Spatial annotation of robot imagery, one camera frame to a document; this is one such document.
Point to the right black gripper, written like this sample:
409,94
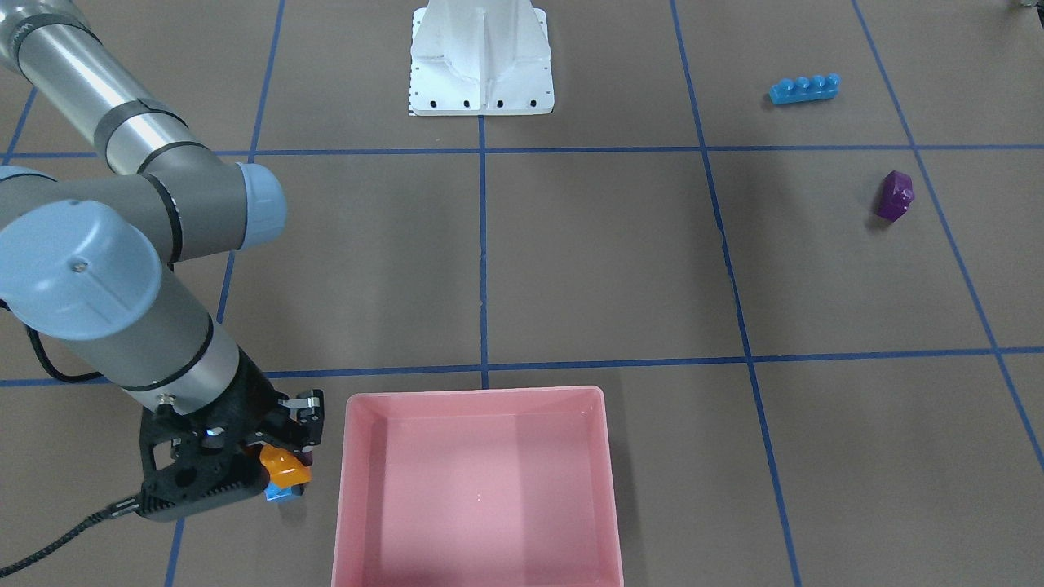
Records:
254,395

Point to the orange sloped block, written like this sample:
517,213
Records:
283,467

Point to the purple block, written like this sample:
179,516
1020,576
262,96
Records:
897,194

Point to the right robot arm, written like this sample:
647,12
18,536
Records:
90,264

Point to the pink plastic box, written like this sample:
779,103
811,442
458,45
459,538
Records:
510,487

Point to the small blue block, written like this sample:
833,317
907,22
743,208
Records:
275,494

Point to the long blue block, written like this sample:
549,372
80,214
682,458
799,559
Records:
800,90

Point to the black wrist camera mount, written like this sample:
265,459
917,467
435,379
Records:
192,463

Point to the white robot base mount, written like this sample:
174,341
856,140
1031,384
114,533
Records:
480,58

